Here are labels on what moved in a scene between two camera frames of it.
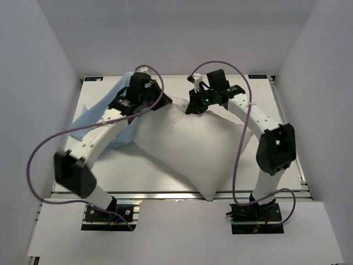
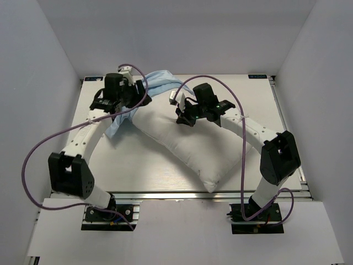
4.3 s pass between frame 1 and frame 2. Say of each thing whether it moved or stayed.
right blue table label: stayed
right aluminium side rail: stayed
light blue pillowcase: moved
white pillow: moved
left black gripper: moved
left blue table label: stayed
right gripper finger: moved
